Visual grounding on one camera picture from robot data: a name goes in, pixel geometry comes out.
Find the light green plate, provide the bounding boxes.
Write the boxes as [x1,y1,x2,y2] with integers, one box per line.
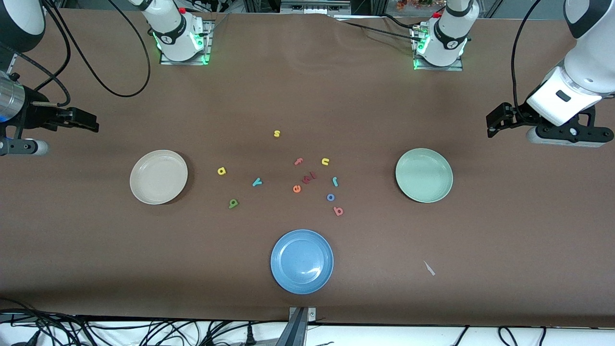
[395,148,454,203]

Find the blue plate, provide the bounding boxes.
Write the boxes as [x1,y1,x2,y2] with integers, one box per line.
[270,229,334,295]

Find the brown table cover sheet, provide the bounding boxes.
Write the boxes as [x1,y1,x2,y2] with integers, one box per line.
[0,9,615,328]

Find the grey power strip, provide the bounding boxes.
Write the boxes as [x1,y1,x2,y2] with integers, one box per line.
[280,0,352,14]

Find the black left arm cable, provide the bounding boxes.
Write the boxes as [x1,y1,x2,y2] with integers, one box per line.
[510,0,546,123]

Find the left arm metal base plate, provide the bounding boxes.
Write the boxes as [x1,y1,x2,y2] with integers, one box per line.
[413,26,465,72]

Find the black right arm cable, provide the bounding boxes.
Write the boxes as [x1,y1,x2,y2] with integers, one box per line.
[41,0,152,98]

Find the tangled black floor cables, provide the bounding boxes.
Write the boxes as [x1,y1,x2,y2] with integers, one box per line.
[0,298,270,346]

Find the beige brown plate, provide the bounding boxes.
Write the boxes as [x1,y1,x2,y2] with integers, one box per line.
[129,149,189,205]

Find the black cable on table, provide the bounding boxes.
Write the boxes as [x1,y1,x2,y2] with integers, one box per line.
[334,13,426,44]

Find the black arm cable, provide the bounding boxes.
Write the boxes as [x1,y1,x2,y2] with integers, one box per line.
[41,0,152,98]
[510,0,546,123]

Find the grey metal frame beam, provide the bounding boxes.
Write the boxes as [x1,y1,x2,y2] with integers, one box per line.
[275,308,308,346]

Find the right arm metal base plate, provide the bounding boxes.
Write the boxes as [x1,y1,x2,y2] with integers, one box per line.
[160,19,212,65]

